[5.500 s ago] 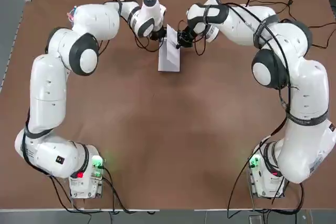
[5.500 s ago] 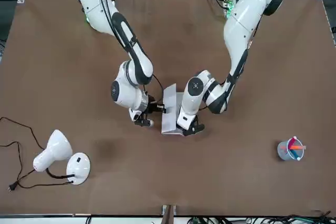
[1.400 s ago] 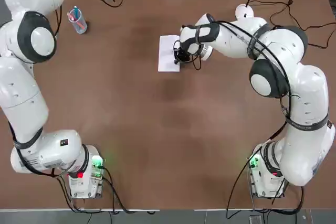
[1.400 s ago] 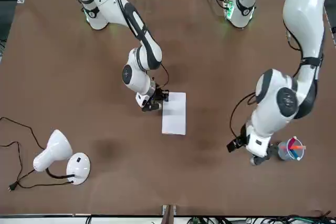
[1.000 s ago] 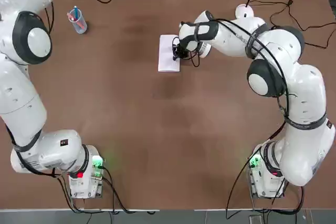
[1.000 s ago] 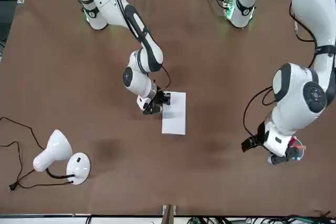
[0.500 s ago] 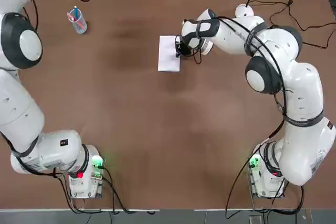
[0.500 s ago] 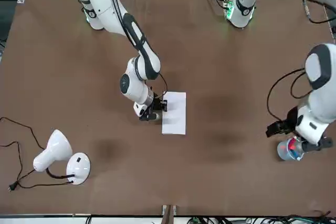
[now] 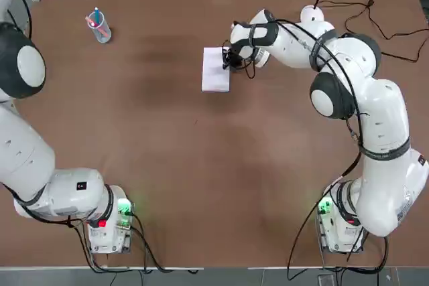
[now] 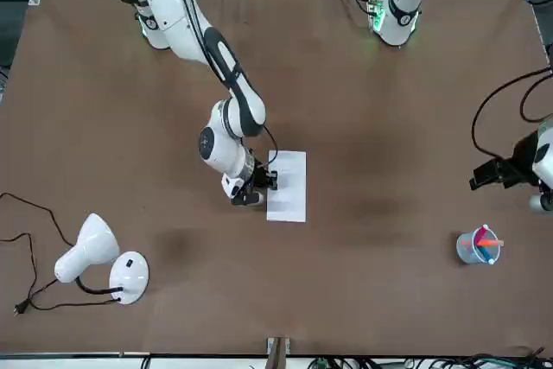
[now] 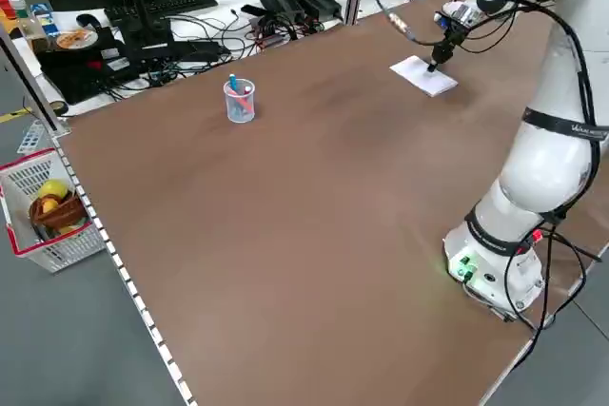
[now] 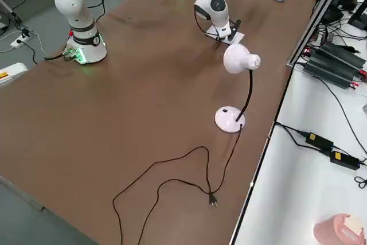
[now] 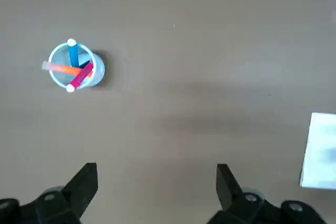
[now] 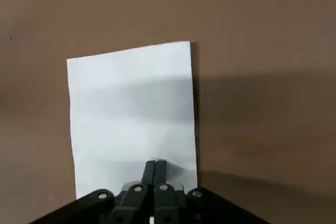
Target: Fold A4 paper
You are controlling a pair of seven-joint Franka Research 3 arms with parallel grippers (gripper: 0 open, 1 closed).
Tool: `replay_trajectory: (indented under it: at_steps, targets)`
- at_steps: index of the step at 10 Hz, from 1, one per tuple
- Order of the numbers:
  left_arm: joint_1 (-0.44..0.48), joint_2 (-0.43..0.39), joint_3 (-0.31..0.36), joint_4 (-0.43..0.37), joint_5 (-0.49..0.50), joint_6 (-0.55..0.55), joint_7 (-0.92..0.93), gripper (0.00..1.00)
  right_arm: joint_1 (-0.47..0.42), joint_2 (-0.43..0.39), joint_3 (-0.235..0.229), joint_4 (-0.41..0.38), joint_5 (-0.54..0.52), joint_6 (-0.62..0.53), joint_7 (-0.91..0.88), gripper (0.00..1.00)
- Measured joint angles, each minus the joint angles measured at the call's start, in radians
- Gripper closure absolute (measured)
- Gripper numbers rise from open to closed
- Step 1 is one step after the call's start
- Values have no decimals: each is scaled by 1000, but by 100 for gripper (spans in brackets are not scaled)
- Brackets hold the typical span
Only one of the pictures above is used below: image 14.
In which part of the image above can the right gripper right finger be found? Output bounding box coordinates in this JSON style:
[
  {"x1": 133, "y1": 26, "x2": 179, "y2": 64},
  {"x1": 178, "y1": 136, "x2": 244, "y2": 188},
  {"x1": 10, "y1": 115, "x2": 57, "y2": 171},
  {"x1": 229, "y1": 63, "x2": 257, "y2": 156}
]
[{"x1": 153, "y1": 160, "x2": 271, "y2": 224}]

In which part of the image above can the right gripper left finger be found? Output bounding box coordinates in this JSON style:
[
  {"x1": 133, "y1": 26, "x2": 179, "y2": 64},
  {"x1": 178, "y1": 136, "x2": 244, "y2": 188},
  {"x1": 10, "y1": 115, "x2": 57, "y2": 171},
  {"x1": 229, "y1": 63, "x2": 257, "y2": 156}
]
[{"x1": 28, "y1": 160, "x2": 157, "y2": 224}]

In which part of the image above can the white A4 paper sheet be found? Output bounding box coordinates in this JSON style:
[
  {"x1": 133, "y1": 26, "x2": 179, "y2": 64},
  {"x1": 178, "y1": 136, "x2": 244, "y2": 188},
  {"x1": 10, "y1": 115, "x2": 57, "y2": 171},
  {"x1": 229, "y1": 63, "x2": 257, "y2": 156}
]
[{"x1": 66, "y1": 40, "x2": 198, "y2": 200}]

